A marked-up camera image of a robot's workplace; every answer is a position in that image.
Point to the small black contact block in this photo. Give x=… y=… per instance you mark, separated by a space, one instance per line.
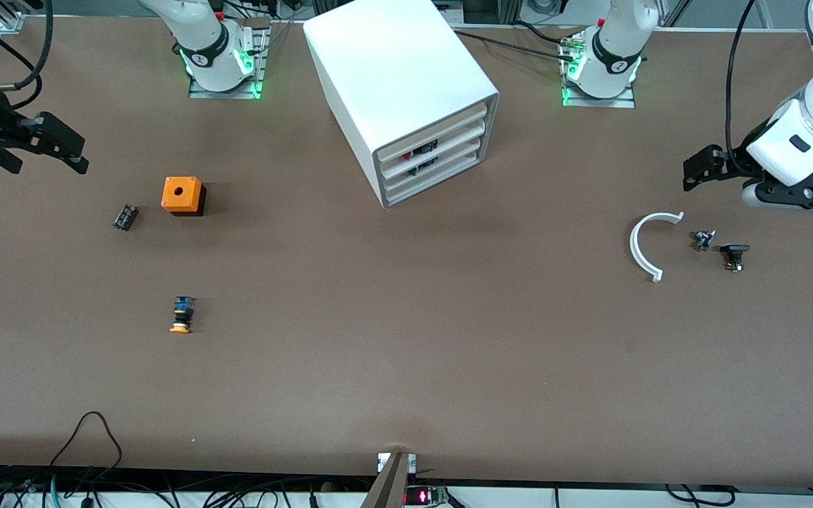
x=125 y=217

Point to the device with red display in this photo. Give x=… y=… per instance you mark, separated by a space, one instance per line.
x=424 y=496

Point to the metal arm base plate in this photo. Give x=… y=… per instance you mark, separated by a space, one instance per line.
x=597 y=102
x=260 y=70

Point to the orange button box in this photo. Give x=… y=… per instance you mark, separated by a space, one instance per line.
x=181 y=194

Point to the aluminium frame profile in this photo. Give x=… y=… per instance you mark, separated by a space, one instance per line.
x=11 y=22

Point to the green button inside drawer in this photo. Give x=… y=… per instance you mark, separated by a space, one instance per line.
x=424 y=166

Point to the yellow push button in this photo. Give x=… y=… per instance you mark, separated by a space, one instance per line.
x=182 y=314

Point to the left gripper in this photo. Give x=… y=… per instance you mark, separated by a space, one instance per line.
x=739 y=161

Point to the white curved plastic arc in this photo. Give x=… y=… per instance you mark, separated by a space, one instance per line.
x=636 y=247

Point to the small grey metal part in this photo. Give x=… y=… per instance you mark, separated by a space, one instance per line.
x=703 y=240

